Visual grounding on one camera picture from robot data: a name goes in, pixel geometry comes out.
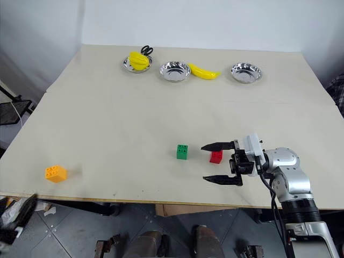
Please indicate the orange toy brick cube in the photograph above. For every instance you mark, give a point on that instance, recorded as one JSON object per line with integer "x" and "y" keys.
{"x": 56, "y": 174}

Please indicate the crumpled white paper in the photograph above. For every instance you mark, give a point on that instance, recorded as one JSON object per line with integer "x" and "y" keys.
{"x": 47, "y": 208}

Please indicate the dark rounded shape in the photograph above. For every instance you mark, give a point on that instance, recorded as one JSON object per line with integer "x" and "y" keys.
{"x": 146, "y": 246}
{"x": 208, "y": 242}

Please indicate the yellow toy banana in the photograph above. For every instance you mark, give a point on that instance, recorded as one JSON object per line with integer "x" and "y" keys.
{"x": 204, "y": 73}

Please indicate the round steel bowl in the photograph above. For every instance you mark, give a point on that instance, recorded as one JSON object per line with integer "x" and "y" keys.
{"x": 126, "y": 65}
{"x": 175, "y": 72}
{"x": 246, "y": 73}

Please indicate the yellow toy starfruit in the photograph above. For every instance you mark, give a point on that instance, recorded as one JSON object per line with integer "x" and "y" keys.
{"x": 139, "y": 61}

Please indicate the plaid cloth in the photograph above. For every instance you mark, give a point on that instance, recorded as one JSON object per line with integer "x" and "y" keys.
{"x": 337, "y": 91}

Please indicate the black metal stand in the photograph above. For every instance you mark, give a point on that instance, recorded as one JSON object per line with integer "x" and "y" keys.
{"x": 13, "y": 110}

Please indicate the brown cardboard box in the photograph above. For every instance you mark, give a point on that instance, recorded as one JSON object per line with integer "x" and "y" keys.
{"x": 185, "y": 209}

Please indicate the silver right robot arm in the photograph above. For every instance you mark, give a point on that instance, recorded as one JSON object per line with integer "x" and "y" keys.
{"x": 294, "y": 177}

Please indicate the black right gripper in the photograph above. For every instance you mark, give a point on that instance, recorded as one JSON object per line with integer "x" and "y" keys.
{"x": 240, "y": 164}

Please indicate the rusty metal bracket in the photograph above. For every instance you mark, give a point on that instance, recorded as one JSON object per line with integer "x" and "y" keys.
{"x": 106, "y": 246}
{"x": 251, "y": 252}

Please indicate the black table frame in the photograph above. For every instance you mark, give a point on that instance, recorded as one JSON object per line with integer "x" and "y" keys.
{"x": 86, "y": 207}

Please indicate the red toy brick cube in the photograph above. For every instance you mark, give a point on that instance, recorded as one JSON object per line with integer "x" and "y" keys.
{"x": 215, "y": 157}

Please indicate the black bulky device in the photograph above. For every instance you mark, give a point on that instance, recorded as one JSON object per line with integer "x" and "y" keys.
{"x": 18, "y": 217}

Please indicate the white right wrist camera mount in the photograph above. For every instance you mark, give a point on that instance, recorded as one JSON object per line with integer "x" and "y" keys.
{"x": 252, "y": 150}

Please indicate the green toy brick cube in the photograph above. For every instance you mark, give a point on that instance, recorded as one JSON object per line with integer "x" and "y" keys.
{"x": 182, "y": 153}

